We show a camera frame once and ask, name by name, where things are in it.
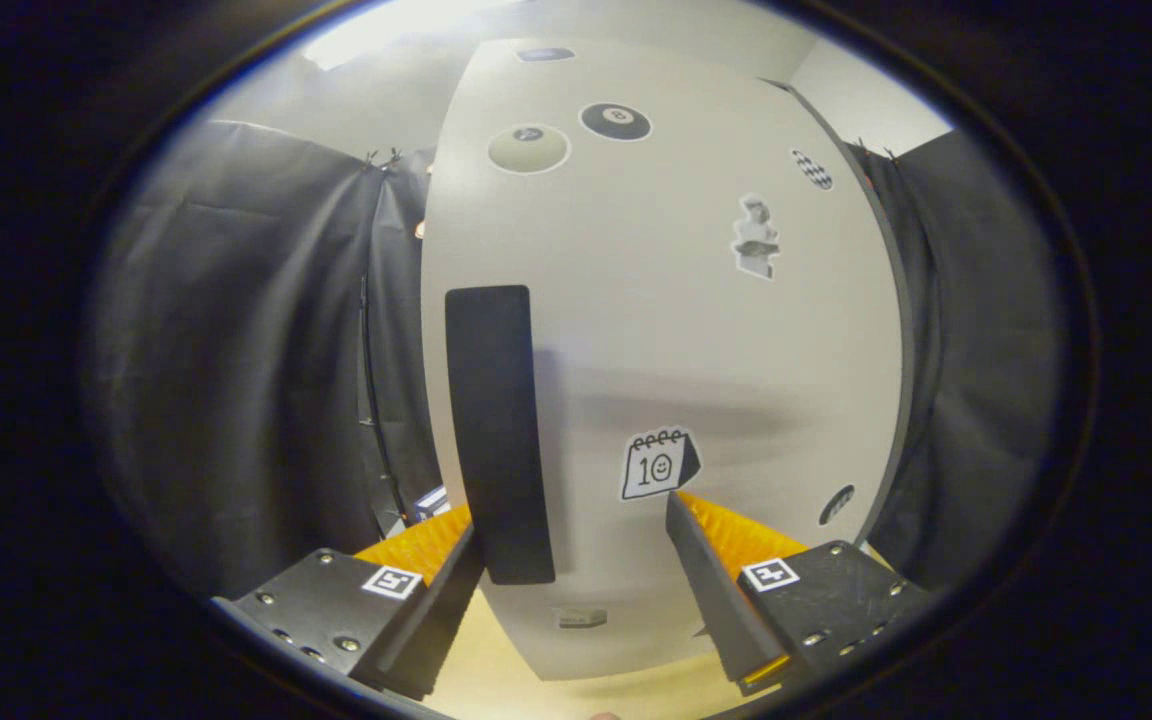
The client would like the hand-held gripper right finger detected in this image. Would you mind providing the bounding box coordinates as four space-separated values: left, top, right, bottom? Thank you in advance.
665 490 939 698

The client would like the black door handle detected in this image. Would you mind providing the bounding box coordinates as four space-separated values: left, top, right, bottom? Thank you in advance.
445 285 557 586

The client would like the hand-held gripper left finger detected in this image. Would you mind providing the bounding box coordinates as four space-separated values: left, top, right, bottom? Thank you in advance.
211 503 485 701

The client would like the white cabinet door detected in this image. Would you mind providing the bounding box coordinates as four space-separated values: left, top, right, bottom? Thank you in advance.
419 38 907 683

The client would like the black backdrop cloth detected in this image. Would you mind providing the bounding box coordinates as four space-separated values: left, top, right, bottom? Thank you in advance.
81 120 1067 601

